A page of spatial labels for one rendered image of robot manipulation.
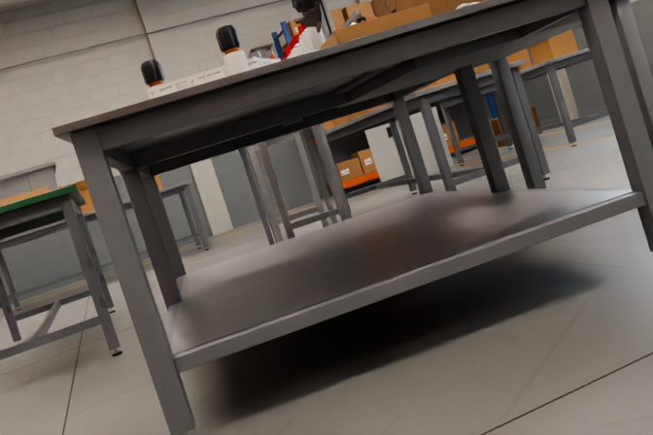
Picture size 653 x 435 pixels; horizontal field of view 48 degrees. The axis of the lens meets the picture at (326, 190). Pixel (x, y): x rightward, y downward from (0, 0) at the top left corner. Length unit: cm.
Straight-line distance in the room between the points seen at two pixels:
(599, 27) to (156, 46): 886
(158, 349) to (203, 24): 920
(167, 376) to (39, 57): 899
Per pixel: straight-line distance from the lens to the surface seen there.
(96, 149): 182
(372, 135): 883
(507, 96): 336
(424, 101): 451
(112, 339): 352
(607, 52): 214
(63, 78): 1055
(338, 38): 187
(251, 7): 1089
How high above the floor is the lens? 57
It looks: 3 degrees down
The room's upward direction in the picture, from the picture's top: 18 degrees counter-clockwise
